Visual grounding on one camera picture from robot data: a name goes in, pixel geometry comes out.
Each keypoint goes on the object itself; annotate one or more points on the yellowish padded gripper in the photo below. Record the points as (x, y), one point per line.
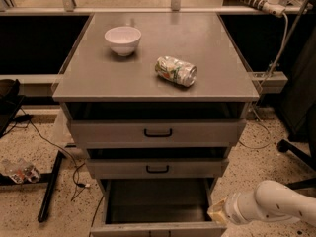
(231, 208)

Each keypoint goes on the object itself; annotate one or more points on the grey bottom drawer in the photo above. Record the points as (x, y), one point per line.
(157, 208)

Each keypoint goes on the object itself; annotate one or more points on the grey drawer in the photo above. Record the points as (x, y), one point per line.
(155, 125)
(150, 163)
(157, 208)

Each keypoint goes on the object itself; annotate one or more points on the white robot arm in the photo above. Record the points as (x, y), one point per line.
(269, 201)

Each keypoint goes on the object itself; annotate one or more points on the grey middle drawer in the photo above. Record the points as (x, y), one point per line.
(150, 163)

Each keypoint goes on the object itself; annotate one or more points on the grey drawer cabinet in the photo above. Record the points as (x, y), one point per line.
(97, 74)

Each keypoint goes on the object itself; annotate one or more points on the grey top drawer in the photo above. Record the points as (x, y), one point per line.
(155, 125)

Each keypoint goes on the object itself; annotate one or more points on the black office chair base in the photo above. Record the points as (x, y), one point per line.
(283, 146)

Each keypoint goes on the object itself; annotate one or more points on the crushed soda can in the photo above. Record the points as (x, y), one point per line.
(176, 71)

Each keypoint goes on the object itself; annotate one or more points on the black floor stand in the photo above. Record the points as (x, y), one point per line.
(49, 179)

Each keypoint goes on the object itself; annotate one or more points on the white ceramic bowl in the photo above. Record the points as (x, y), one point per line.
(124, 40)

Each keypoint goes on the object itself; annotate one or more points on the crumpled plastic bottle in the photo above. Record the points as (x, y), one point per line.
(21, 171)

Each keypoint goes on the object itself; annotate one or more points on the white power strip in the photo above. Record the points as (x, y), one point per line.
(272, 7)

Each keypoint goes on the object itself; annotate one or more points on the black chair at left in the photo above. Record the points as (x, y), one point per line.
(10, 102)

